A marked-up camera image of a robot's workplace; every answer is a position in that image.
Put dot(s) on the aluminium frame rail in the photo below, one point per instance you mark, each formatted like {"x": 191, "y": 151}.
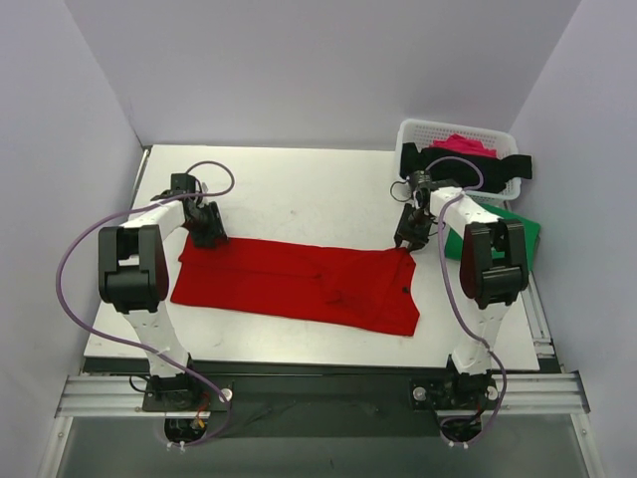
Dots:
{"x": 552, "y": 390}

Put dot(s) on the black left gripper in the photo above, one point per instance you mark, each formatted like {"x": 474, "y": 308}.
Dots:
{"x": 209, "y": 229}

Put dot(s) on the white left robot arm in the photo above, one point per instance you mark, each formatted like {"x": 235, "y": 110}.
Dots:
{"x": 134, "y": 277}

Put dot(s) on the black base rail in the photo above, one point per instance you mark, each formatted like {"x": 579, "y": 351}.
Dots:
{"x": 312, "y": 401}

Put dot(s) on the green folded t shirt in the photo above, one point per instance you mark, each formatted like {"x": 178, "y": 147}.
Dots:
{"x": 454, "y": 242}

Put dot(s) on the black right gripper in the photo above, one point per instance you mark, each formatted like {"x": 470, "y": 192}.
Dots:
{"x": 410, "y": 233}

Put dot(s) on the pink t shirt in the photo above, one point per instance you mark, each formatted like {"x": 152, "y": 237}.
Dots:
{"x": 461, "y": 144}

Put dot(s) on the red t shirt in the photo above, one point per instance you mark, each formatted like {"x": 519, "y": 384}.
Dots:
{"x": 363, "y": 289}

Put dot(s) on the black t shirt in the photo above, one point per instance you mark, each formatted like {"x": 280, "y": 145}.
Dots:
{"x": 462, "y": 168}

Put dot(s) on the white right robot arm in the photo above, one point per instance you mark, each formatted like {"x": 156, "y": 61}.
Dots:
{"x": 493, "y": 269}

